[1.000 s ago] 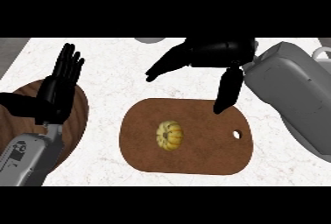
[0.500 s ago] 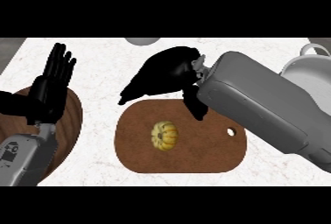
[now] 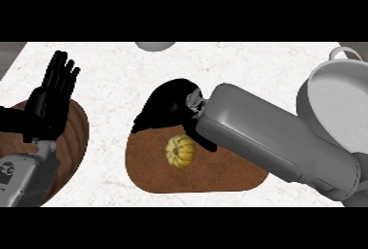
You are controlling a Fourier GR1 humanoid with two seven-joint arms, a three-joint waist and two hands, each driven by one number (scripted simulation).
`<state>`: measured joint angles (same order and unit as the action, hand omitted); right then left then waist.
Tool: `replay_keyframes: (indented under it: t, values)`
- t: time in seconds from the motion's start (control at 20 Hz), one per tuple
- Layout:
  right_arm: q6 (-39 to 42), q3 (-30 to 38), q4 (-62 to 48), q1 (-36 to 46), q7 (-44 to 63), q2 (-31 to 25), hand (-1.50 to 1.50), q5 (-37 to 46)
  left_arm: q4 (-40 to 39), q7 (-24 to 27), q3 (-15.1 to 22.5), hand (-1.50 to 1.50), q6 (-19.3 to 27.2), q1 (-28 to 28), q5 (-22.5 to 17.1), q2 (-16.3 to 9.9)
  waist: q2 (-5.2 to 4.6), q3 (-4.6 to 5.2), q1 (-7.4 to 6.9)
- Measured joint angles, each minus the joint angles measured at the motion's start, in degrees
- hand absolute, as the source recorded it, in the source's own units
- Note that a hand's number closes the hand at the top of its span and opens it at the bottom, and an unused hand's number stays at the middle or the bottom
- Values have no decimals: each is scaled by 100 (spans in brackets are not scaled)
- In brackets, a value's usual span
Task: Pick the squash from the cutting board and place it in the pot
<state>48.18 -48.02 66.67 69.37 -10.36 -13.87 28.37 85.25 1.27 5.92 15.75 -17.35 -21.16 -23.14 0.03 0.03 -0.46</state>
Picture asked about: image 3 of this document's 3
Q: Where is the grey metal pot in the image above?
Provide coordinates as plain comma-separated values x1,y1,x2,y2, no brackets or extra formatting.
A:
295,46,368,156

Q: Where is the grey rounded object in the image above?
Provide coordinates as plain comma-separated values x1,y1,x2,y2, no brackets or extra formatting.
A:
134,42,178,53

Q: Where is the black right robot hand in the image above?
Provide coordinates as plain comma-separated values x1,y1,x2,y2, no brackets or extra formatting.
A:
132,78,221,154

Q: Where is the brown wooden cutting board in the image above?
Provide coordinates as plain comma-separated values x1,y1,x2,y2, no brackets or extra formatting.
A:
125,124,271,195

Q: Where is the yellow squash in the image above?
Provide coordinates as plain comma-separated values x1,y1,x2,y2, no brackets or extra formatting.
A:
165,134,199,169

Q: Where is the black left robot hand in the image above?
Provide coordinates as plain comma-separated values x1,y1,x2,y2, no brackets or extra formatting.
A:
0,50,82,144

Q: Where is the dark wooden round plate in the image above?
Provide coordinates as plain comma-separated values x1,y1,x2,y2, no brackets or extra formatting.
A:
0,98,92,208

